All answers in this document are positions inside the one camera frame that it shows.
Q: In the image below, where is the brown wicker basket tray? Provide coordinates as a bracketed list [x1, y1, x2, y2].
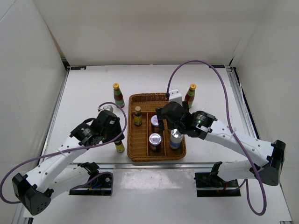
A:
[127, 93, 186, 162]

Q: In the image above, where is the green label sauce bottle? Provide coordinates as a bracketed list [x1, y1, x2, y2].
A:
[113, 83, 125, 108]

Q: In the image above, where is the small yellow label bottle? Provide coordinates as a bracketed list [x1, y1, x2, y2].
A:
[134, 106, 142, 126]

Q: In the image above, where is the aluminium frame rail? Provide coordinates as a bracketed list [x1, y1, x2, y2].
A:
[37, 162, 260, 170]

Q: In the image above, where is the table edge label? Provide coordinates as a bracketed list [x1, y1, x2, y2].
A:
[70, 66, 86, 70]
[212, 64, 225, 69]

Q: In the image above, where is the white jar silver lid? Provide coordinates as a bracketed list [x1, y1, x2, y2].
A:
[170, 129, 184, 149]

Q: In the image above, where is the dark jar white lid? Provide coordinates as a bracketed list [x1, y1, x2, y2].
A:
[149, 133, 162, 152]
[150, 115, 160, 133]

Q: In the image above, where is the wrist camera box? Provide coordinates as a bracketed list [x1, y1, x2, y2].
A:
[98, 105, 114, 112]
[168, 89, 183, 105]

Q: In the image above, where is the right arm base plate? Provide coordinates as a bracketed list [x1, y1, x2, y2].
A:
[194, 162, 241, 197]

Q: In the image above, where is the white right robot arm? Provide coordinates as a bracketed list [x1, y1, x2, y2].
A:
[156, 102, 286, 187]

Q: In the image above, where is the red label sauce bottle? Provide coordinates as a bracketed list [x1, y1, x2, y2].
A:
[185, 83, 197, 108]

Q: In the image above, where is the left table edge label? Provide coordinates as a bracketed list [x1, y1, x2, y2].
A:
[70, 66, 86, 70]

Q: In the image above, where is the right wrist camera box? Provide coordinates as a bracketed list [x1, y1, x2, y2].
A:
[168, 89, 183, 105]

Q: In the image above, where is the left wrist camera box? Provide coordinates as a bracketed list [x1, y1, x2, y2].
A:
[98, 105, 114, 112]

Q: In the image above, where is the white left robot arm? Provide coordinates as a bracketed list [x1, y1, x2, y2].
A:
[12, 110, 124, 216]

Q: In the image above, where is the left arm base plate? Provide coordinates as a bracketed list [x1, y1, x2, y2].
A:
[69, 162, 114, 196]

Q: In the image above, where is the right table edge label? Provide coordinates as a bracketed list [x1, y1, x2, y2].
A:
[212, 64, 225, 69]

